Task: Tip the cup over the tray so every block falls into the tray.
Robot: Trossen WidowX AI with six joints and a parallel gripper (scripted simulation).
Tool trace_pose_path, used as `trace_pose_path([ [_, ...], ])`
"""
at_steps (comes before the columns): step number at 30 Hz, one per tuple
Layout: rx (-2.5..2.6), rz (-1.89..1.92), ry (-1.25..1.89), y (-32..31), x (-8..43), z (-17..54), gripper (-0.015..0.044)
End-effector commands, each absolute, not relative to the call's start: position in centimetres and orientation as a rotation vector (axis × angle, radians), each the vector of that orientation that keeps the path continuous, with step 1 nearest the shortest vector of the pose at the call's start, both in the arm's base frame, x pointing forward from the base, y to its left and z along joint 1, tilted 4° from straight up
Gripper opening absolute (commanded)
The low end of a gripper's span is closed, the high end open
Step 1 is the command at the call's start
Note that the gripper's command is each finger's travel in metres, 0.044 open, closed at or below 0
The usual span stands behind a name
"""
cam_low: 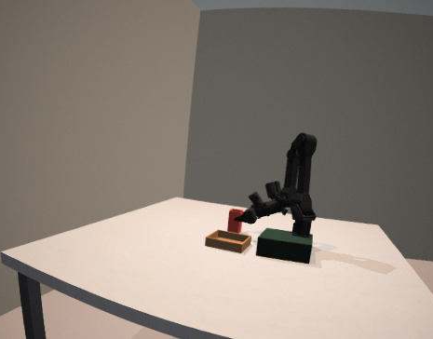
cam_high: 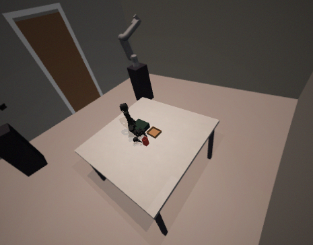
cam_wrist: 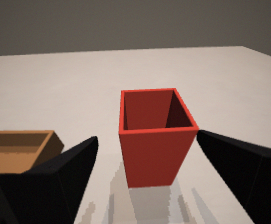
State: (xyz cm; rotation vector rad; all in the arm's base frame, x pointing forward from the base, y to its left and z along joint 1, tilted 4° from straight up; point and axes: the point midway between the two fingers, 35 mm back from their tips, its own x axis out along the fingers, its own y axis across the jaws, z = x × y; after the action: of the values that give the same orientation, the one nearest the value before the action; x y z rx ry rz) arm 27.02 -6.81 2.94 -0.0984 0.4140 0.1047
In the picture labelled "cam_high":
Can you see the red square cup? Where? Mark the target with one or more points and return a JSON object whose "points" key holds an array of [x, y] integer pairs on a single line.
{"points": [[145, 141]]}

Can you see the brown shallow tray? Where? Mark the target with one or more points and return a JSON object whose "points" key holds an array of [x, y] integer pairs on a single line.
{"points": [[154, 132]]}

